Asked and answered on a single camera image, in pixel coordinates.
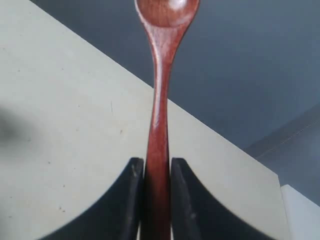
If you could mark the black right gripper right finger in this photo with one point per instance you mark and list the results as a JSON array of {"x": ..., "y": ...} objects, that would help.
[{"x": 197, "y": 215}]

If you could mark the dark red wooden spoon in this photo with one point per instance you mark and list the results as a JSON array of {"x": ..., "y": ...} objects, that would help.
[{"x": 165, "y": 23}]

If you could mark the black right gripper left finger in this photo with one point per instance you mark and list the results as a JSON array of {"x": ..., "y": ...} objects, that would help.
[{"x": 115, "y": 216}]

